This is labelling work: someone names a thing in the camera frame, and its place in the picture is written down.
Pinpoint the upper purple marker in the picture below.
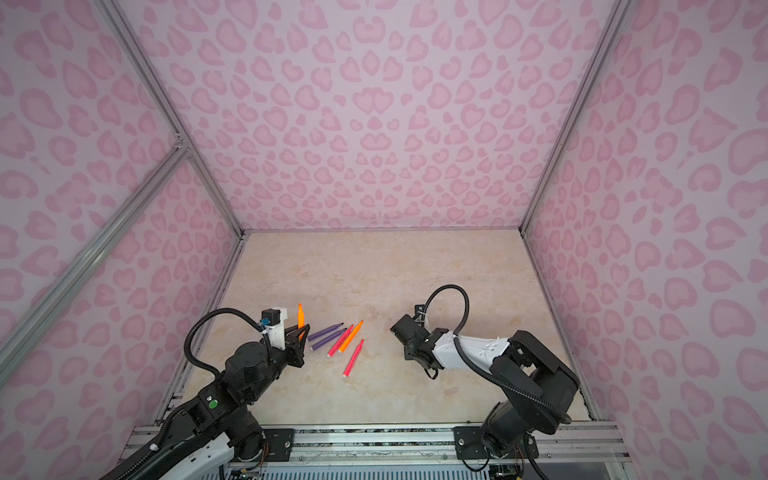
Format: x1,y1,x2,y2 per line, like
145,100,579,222
308,322,344,341

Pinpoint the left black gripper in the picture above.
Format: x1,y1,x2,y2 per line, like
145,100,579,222
248,321,310,404

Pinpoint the diagonal aluminium frame bar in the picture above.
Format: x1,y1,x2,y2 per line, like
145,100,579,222
1,141,189,385

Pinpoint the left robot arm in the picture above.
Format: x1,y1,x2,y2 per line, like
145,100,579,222
104,325,310,479

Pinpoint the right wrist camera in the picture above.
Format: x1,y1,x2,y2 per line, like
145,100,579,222
413,304,426,326

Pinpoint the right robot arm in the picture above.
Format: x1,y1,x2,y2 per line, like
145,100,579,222
390,314,580,459

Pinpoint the left black corrugated cable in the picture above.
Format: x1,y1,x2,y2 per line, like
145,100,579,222
183,307,265,380

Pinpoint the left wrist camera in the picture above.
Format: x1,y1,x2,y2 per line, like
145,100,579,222
261,308,287,350

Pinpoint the corner aluminium post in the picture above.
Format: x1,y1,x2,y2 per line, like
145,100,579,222
94,0,245,240
519,0,637,238

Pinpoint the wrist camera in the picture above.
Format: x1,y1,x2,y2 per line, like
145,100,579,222
413,304,426,326
261,308,287,350

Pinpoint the pink marker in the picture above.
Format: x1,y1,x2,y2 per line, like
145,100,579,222
327,325,355,358
343,340,365,378

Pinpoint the right corner aluminium post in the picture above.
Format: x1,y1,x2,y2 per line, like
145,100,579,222
519,0,637,238

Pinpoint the left corner aluminium post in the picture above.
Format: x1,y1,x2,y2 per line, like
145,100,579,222
94,0,245,240

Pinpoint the orange marker in group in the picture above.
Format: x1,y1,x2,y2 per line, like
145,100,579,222
338,320,364,353

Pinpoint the black corrugated cable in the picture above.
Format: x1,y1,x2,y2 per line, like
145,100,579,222
419,284,574,424
183,307,265,380

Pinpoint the right black corrugated cable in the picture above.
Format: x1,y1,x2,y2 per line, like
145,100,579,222
419,284,574,424

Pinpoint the lower purple marker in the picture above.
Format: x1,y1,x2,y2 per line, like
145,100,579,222
311,329,346,351

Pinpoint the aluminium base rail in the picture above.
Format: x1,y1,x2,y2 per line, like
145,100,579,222
110,422,637,480

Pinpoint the orange marker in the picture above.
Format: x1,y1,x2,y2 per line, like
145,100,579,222
297,303,306,339
338,320,364,353

